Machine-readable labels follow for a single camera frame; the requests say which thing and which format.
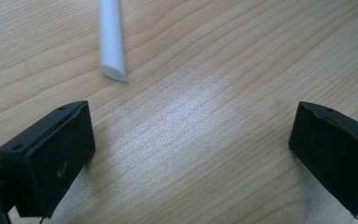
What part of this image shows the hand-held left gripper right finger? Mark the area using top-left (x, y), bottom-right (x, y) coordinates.
top-left (288, 101), bottom-right (358, 218)

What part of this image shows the white plastic tube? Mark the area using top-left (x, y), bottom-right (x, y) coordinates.
top-left (98, 0), bottom-right (129, 83)

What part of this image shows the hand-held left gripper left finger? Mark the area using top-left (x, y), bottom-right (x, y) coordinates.
top-left (0, 100), bottom-right (96, 219)

